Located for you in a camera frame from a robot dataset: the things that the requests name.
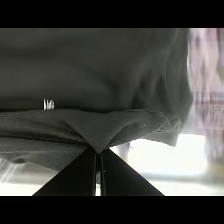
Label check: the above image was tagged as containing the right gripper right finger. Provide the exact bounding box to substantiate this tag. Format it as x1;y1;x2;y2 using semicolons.
100;148;165;197

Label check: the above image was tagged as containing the dark grey garment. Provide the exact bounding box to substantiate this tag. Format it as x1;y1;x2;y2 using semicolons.
0;27;194;172

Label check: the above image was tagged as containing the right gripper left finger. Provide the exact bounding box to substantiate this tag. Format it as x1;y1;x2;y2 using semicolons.
32;146;98;197

